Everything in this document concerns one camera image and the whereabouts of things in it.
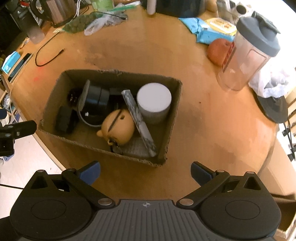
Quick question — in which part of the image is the black cylinder sleeve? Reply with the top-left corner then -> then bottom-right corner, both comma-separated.
55,106 -> 79,134

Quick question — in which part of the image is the yellow pig-shaped figure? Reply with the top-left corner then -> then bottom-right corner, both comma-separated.
96,109 -> 135,146

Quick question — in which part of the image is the brown kapton tape roll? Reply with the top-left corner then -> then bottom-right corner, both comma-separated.
78,80 -> 103,128

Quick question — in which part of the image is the black tape roll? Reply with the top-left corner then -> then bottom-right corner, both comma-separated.
67,87 -> 82,106

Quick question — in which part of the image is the grey black filament spool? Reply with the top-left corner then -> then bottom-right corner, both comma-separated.
84,85 -> 110,109

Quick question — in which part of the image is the grey marbled bar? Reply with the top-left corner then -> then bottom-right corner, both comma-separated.
121,89 -> 157,157

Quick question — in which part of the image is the white foam cylinder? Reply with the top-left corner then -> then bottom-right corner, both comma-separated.
137,82 -> 172,125

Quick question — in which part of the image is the brown cardboard box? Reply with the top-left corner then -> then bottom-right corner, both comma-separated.
39,69 -> 182,166

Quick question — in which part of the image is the blue tissue box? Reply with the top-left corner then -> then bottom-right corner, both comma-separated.
1,51 -> 21,74

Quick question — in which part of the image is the black cap hat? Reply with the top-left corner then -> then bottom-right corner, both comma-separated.
256,96 -> 288,123

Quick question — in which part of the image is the grey smoky plastic cup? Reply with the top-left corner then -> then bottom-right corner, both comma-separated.
16,6 -> 45,44

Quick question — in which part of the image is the white plastic bag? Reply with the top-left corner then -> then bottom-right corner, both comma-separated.
248,67 -> 295,98

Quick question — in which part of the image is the steel electric kettle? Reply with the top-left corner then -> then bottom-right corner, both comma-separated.
30,0 -> 76,28

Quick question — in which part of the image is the blue wipes pack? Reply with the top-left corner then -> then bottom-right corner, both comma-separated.
197,28 -> 234,45

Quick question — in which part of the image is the clear shaker bottle grey lid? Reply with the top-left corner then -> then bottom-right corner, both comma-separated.
217,11 -> 280,91

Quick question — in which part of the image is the clear crumpled plastic bag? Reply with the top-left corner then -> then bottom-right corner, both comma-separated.
84,12 -> 128,36

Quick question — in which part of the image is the yellow wipes pack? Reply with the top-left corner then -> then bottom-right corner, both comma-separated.
205,18 -> 237,36

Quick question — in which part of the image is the light blue wrapper pack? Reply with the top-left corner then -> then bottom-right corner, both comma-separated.
179,18 -> 209,35

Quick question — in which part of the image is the green labelled tub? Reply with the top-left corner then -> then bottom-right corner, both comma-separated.
91,0 -> 114,11

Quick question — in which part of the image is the black air fryer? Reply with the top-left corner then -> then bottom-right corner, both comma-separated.
143,0 -> 208,18

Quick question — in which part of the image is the black cable on table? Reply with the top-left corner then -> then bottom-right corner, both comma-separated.
35,31 -> 65,67

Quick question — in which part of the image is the silver air fryer handle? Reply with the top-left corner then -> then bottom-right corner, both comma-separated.
147,0 -> 157,15

